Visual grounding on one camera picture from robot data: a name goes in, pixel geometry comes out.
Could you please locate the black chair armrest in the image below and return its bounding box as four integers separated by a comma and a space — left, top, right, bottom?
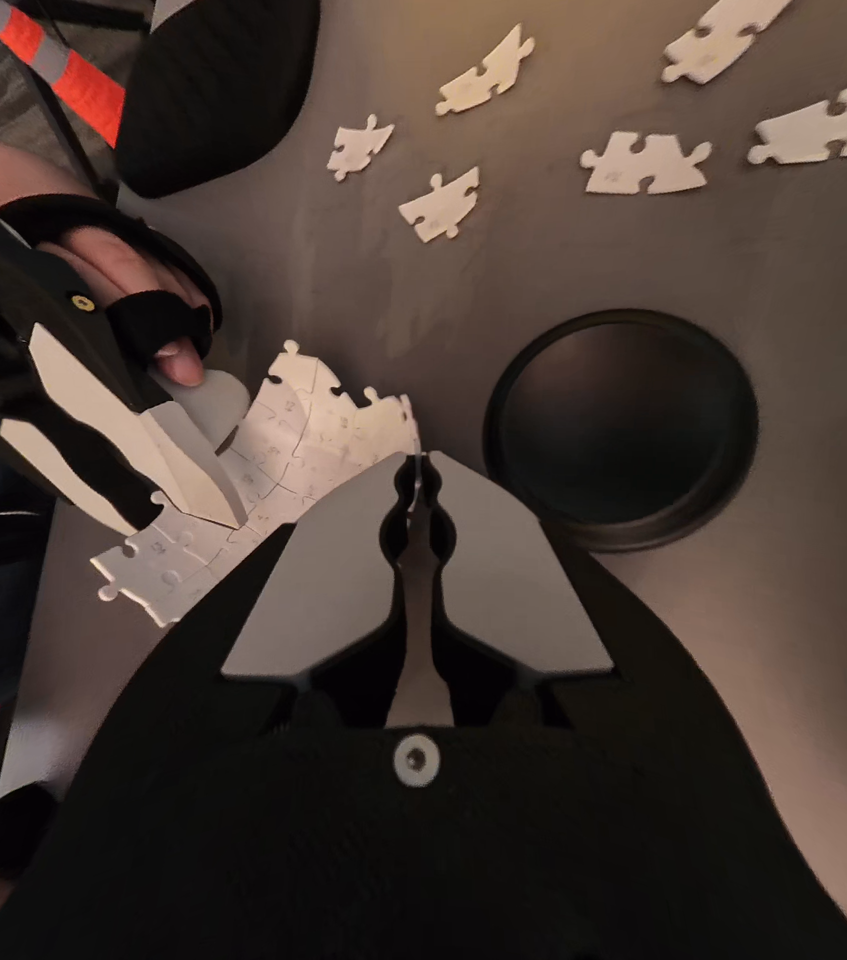
113, 0, 323, 199

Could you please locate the red object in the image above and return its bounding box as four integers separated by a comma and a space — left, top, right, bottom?
0, 0, 128, 148

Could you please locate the person's left hand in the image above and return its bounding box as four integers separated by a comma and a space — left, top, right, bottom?
0, 135, 219, 388

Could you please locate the black round ball stand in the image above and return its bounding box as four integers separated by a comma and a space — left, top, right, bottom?
484, 308, 762, 553

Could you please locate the scattered loose puzzle pieces group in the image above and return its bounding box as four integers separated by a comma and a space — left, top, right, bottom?
326, 0, 847, 244

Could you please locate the assembled white puzzle section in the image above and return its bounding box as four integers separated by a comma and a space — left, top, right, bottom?
91, 342, 422, 628

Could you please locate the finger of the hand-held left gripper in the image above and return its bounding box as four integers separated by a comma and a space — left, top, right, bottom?
26, 323, 252, 529
0, 417, 167, 537

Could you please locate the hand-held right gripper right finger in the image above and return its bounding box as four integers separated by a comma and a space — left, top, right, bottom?
424, 450, 617, 688

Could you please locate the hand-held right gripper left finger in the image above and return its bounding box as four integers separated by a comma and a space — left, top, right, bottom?
220, 453, 414, 688

